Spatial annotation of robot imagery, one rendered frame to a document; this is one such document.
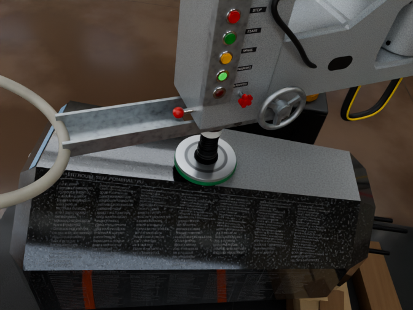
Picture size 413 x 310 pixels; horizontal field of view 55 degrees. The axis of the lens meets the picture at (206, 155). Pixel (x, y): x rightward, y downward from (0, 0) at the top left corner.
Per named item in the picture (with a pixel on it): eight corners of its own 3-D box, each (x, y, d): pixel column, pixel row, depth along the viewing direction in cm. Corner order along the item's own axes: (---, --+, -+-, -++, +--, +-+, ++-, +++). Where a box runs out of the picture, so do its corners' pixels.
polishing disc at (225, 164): (185, 130, 146) (186, 128, 145) (241, 146, 144) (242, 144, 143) (166, 171, 131) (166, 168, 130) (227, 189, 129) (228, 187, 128)
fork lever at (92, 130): (262, 88, 138) (266, 76, 134) (291, 124, 126) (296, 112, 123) (55, 119, 112) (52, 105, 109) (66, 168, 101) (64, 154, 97)
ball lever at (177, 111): (196, 109, 110) (197, 100, 108) (200, 117, 108) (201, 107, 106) (170, 114, 107) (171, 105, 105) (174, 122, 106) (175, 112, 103)
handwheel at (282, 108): (282, 105, 122) (296, 64, 111) (299, 127, 116) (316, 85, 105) (239, 114, 116) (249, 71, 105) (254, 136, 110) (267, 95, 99)
